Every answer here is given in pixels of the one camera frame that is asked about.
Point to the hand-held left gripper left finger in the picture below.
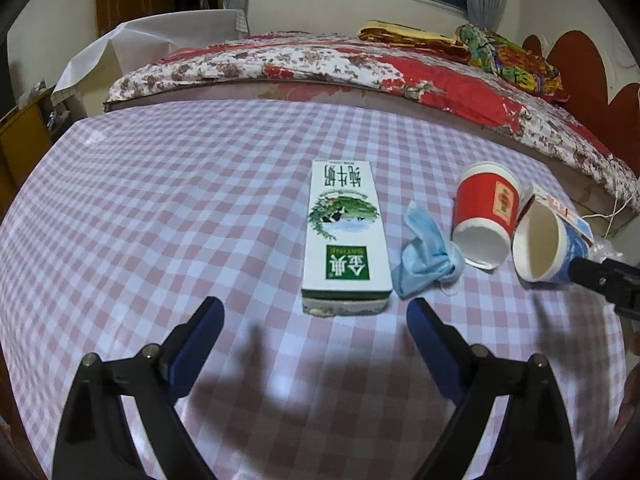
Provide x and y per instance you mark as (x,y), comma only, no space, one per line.
(200,340)

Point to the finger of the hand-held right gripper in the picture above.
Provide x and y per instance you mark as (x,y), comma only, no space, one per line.
(615,282)

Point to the blue paper cup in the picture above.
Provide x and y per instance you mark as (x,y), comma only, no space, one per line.
(545,245)

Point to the colourful patterned pillow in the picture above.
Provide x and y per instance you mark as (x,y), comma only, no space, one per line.
(510,60)

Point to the blue face mask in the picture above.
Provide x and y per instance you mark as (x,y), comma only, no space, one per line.
(425,255)

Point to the red heart-shaped headboard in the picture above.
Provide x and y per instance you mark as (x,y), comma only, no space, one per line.
(590,70)

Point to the red paper cup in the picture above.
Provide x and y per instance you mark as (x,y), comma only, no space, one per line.
(487,205)

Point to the clear plastic bag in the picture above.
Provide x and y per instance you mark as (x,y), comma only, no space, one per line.
(602,250)

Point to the small red and white box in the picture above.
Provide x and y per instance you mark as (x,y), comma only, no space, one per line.
(575,220)

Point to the folded yellow blanket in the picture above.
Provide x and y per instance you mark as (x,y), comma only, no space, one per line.
(410,35)

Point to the white plastic sheet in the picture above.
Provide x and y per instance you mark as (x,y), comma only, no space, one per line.
(150,35)

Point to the pink checkered tablecloth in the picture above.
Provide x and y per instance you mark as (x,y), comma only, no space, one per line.
(200,210)

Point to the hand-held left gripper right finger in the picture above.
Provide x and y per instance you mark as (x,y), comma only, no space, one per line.
(430,345)

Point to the green and white milk carton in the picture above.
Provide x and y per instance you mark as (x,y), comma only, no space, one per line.
(345,230)

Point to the red floral bed cover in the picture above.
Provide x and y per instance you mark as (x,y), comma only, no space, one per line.
(350,65)

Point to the yellow wooden cabinet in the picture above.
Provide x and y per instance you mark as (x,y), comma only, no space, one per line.
(25,130)

